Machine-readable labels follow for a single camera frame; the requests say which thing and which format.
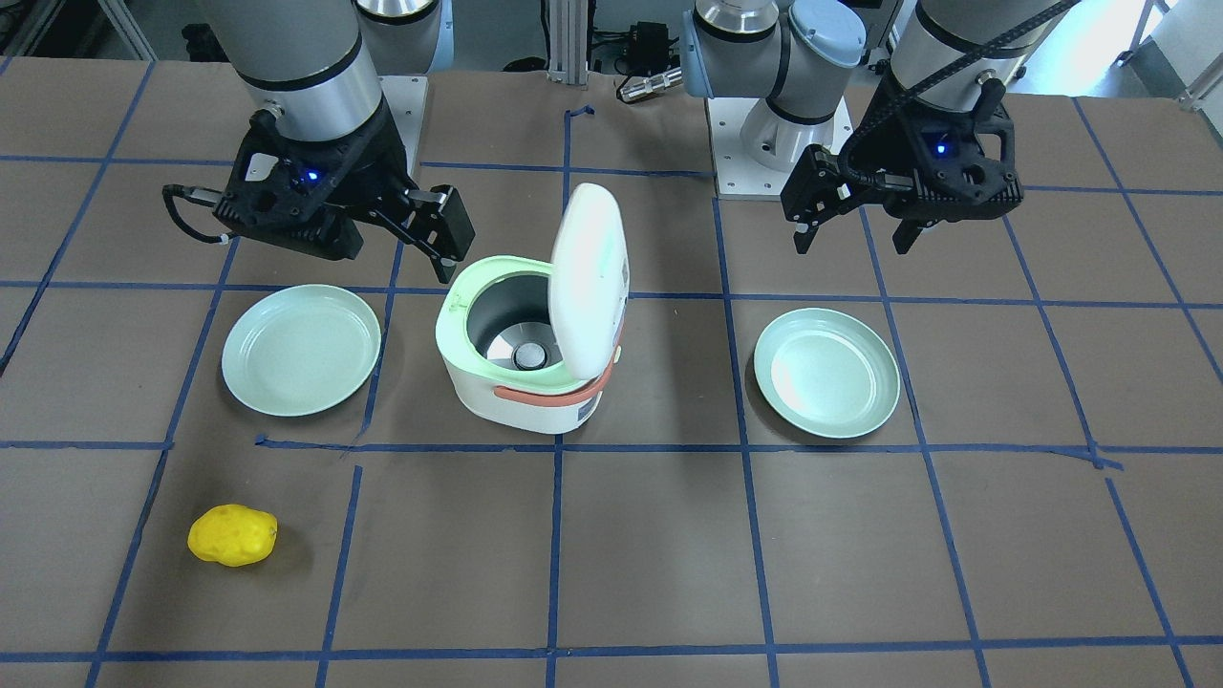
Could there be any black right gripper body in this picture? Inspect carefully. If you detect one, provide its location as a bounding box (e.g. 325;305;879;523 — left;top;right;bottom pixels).
212;100;418;262

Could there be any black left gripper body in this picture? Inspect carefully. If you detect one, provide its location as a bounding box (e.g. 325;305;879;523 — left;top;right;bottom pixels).
840;73;1022;224

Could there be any white rice cooker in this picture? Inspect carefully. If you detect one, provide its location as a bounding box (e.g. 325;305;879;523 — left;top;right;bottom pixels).
434;183;631;435

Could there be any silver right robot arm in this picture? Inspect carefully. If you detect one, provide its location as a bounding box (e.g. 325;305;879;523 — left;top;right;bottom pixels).
198;1;475;284

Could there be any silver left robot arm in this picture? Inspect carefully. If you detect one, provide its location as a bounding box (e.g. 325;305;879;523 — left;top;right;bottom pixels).
678;1;1071;254

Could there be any near green plate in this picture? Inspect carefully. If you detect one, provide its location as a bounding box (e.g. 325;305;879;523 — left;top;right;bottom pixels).
220;284;383;418

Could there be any green plate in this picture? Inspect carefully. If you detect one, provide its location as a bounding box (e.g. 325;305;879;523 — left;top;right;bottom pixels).
220;284;383;418
752;308;903;440

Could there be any far green plate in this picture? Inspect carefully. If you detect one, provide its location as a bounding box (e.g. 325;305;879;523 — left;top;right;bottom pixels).
752;308;903;440

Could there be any yellow toy potato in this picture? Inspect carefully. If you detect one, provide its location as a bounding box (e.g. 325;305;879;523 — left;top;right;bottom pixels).
186;503;279;568

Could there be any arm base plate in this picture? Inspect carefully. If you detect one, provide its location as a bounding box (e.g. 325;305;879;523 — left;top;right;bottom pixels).
706;97;852;202
379;75;429;178

